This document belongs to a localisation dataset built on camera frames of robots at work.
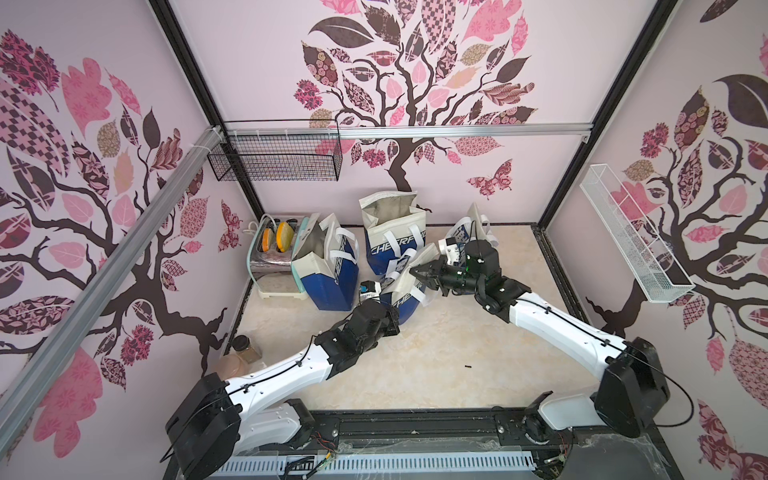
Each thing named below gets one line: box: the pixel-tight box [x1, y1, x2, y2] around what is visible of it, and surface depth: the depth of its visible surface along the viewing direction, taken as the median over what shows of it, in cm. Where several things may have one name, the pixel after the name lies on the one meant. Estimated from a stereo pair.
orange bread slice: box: [261, 228, 275, 252], surface depth 92 cm
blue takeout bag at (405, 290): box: [380, 242, 440, 325], surface depth 79 cm
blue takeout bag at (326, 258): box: [292, 213, 359, 311], surface depth 87 cm
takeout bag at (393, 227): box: [359, 191, 427, 275], surface depth 92 cm
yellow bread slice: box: [276, 221, 295, 253], surface depth 92 cm
